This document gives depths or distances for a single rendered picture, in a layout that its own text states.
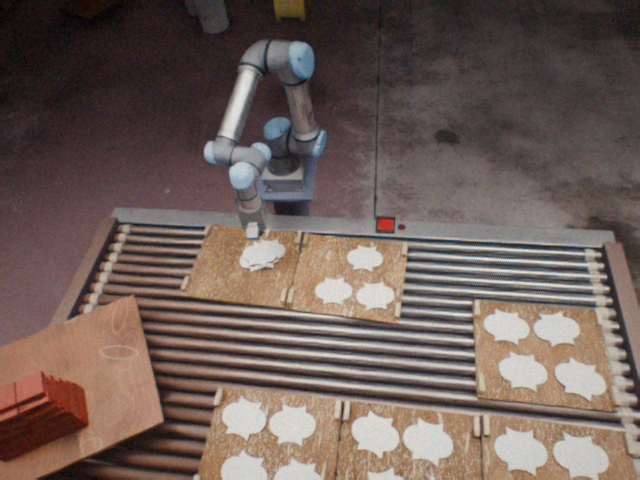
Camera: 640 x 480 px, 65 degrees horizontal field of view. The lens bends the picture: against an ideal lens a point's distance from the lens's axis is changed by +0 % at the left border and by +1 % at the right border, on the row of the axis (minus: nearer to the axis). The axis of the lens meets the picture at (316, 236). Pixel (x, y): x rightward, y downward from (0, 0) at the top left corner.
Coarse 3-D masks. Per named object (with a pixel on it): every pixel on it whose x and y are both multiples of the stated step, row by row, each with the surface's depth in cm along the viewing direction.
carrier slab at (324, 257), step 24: (312, 240) 201; (336, 240) 200; (360, 240) 199; (312, 264) 194; (336, 264) 193; (384, 264) 191; (312, 288) 187; (360, 288) 185; (312, 312) 181; (336, 312) 180; (360, 312) 179; (384, 312) 178
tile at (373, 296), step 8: (368, 288) 184; (376, 288) 184; (384, 288) 183; (360, 296) 182; (368, 296) 182; (376, 296) 181; (384, 296) 181; (392, 296) 181; (368, 304) 180; (376, 304) 179; (384, 304) 179
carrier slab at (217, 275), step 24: (216, 240) 206; (240, 240) 204; (264, 240) 203; (288, 240) 202; (216, 264) 198; (240, 264) 197; (288, 264) 195; (192, 288) 192; (216, 288) 191; (240, 288) 190; (264, 288) 189; (288, 288) 188
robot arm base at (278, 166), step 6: (276, 156) 216; (282, 156) 216; (288, 156) 217; (294, 156) 221; (270, 162) 221; (276, 162) 218; (282, 162) 218; (288, 162) 219; (294, 162) 221; (270, 168) 223; (276, 168) 220; (282, 168) 220; (288, 168) 220; (294, 168) 222; (276, 174) 222; (282, 174) 221; (288, 174) 222
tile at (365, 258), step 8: (360, 248) 195; (368, 248) 195; (352, 256) 193; (360, 256) 193; (368, 256) 193; (376, 256) 192; (352, 264) 191; (360, 264) 191; (368, 264) 190; (376, 264) 190
